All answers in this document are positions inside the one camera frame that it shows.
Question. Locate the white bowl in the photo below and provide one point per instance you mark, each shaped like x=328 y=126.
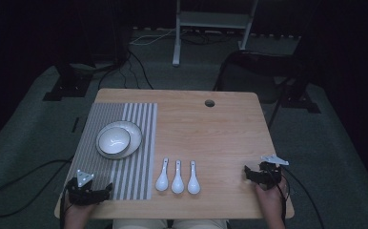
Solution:
x=113 y=141

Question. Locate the person's left hand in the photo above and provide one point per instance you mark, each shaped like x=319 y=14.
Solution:
x=77 y=211

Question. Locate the grey striped placemat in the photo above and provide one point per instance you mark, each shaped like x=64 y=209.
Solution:
x=137 y=178

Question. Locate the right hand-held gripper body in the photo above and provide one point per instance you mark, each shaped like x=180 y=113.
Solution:
x=270 y=173

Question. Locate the white ceramic spoon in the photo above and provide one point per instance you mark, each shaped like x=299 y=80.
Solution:
x=193 y=185
x=177 y=185
x=162 y=183

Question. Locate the black stand base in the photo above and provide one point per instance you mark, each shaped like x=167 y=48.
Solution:
x=67 y=86
x=301 y=101

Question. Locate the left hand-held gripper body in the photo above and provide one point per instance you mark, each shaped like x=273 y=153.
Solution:
x=81 y=191

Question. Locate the person's right hand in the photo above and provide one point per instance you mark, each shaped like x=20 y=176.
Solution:
x=269 y=197

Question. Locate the white metal stand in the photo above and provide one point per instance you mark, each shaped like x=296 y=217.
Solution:
x=210 y=19

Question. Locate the person's legs in beige trousers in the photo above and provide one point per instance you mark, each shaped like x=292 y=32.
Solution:
x=169 y=224

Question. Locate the white plate with dark rim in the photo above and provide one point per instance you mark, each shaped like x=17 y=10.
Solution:
x=136 y=136

